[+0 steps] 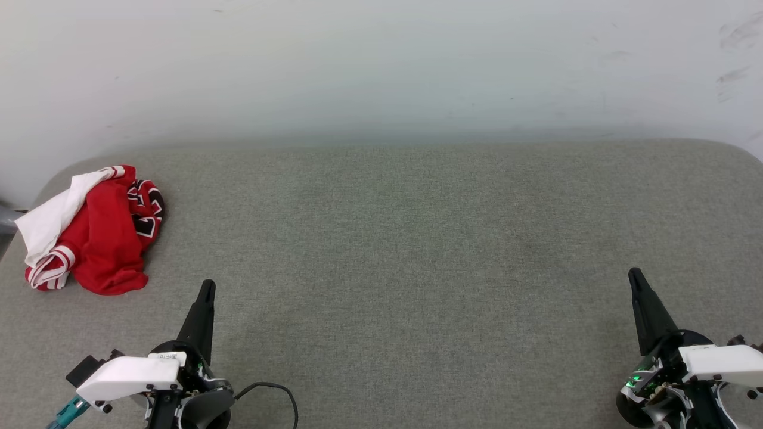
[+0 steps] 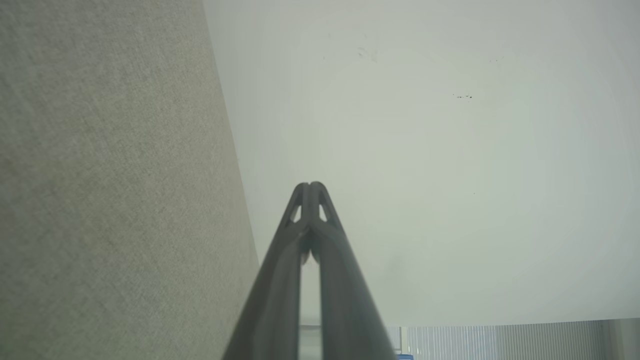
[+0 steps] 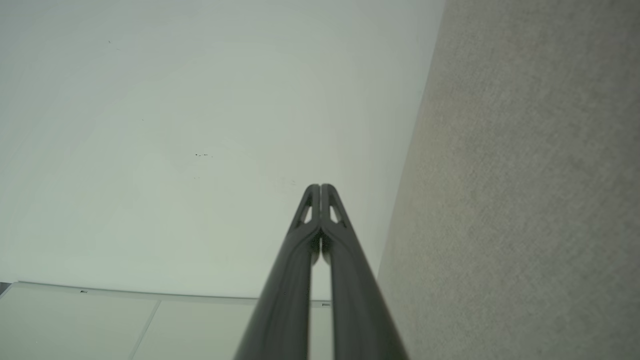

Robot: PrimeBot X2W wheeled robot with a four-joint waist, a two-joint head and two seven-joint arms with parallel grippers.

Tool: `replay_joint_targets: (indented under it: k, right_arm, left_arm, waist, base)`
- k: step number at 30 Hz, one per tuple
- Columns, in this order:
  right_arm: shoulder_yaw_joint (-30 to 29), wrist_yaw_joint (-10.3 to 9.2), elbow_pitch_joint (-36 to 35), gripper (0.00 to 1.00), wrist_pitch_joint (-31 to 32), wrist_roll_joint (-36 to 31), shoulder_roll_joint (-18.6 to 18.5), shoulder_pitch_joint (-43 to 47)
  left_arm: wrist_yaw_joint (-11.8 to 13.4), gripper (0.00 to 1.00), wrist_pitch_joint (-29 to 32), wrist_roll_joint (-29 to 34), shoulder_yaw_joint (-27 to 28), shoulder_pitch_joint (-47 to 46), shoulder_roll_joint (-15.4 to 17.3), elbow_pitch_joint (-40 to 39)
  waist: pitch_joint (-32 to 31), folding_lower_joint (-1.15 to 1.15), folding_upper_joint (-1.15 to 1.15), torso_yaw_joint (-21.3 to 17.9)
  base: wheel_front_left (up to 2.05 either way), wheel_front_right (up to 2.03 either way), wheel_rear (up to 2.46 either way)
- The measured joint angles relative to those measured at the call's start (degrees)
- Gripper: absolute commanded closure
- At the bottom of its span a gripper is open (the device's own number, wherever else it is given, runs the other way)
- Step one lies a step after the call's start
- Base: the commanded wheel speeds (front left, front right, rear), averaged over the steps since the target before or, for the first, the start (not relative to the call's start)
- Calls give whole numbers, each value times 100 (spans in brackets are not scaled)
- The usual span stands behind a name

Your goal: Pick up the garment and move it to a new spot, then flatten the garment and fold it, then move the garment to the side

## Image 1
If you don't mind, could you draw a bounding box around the red white basketball jersey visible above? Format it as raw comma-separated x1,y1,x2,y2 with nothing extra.
15,165,166,296

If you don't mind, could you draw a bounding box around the grey metal frame tube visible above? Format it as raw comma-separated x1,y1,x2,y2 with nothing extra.
0,200,29,239

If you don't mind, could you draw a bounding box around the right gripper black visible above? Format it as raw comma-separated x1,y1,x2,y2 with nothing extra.
616,268,716,429

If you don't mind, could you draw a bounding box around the thin black cable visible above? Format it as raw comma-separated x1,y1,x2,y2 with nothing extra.
234,381,299,429

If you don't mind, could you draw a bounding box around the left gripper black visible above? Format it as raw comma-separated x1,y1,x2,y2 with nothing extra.
145,279,234,429

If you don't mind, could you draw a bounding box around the teal plug camera cable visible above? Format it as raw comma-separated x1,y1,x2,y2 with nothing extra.
46,396,91,429

